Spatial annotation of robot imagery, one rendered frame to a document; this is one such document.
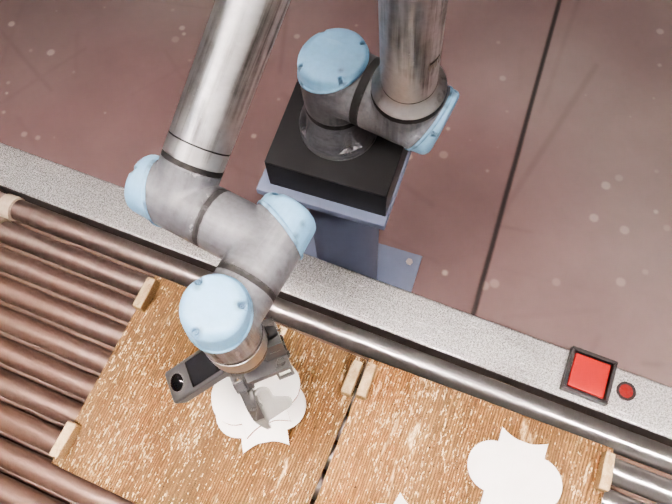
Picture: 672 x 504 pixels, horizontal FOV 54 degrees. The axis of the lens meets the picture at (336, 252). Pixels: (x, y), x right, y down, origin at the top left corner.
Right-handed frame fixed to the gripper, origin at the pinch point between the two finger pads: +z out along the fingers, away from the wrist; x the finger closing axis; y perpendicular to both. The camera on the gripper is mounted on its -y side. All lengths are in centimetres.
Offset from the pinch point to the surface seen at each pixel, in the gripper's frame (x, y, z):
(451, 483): -24.4, 23.6, 10.1
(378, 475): -19.1, 13.5, 10.1
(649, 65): 82, 168, 104
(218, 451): -6.2, -9.0, 10.1
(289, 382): -0.6, 5.5, 7.6
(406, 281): 38, 49, 103
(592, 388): -20, 51, 11
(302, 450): -11.1, 3.7, 10.1
